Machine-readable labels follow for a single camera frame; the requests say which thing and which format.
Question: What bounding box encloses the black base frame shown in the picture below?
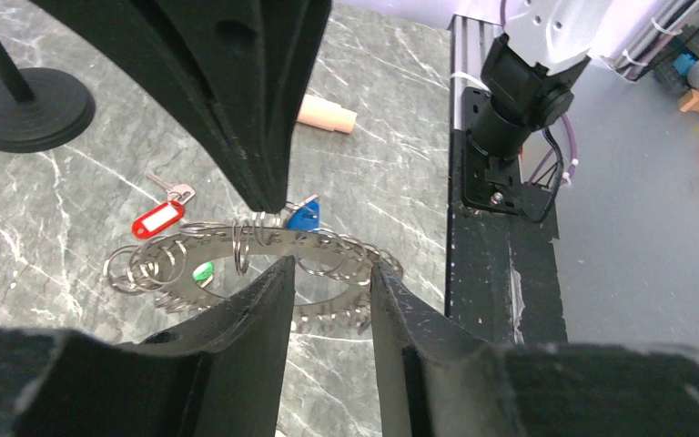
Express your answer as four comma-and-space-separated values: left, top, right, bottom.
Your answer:
444, 15, 568, 343

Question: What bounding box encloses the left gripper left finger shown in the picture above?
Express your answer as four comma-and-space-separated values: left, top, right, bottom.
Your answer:
0, 256, 295, 436

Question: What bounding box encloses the green key tag with key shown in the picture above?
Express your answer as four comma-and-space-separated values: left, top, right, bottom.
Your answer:
192, 261, 215, 289

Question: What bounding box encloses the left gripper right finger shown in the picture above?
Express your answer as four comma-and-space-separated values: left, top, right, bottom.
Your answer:
370, 262, 699, 436

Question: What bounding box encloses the red key tag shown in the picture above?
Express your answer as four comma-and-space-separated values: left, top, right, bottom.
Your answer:
131, 172, 196, 239

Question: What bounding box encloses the blue key tag with key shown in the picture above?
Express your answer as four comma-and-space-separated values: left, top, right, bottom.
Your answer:
283, 194, 320, 231

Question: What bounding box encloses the pink wooden cylinder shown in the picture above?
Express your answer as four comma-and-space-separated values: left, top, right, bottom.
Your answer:
297, 95, 357, 134

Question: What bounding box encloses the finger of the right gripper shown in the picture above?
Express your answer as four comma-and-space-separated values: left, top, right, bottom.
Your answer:
35, 1, 266, 211
252, 0, 332, 212

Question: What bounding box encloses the black microphone stand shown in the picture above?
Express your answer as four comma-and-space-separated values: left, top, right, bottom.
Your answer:
0, 42, 96, 154

